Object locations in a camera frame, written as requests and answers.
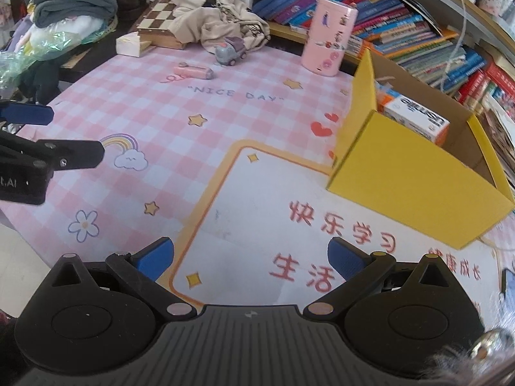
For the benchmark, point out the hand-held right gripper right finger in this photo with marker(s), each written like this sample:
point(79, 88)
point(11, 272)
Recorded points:
point(346, 256)

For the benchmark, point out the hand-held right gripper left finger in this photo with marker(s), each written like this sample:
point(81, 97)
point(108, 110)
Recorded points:
point(155, 256)

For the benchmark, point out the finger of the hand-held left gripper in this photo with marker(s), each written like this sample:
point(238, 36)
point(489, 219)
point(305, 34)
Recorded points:
point(30, 114)
point(68, 155)

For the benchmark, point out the yellow cardboard box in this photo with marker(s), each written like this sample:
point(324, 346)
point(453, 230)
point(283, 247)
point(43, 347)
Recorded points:
point(402, 177)

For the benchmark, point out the orange white toothpaste box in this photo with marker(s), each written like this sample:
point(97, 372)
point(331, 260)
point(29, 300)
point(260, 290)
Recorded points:
point(418, 118)

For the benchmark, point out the iridescent plastic wrap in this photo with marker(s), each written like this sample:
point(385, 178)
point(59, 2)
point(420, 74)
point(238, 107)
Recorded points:
point(44, 44)

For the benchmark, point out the pink checked desk mat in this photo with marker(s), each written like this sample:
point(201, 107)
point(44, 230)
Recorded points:
point(141, 108)

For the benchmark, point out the grey folded cloth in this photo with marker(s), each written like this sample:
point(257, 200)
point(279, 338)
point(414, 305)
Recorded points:
point(72, 0)

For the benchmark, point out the white folded paper block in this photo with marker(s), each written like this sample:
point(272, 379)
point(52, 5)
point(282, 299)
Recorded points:
point(130, 44)

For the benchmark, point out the pink cylindrical tube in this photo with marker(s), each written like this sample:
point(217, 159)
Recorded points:
point(195, 72)

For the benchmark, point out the wooden chessboard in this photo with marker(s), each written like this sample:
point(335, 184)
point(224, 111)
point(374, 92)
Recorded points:
point(159, 20)

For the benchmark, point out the black smartphone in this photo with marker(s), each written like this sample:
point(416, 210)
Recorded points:
point(509, 289)

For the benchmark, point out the grey purple toy car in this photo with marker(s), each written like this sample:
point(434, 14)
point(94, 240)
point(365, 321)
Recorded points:
point(231, 52)

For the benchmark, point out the beige printed hoodie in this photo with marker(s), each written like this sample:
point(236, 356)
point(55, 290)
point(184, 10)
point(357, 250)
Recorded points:
point(217, 12)

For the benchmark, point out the pink sticker-covered canister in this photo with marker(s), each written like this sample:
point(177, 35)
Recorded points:
point(328, 36)

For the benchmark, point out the white wooden bookshelf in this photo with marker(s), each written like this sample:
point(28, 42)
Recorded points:
point(289, 32)

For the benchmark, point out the row of colourful books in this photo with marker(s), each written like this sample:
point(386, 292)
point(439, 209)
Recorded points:
point(402, 28)

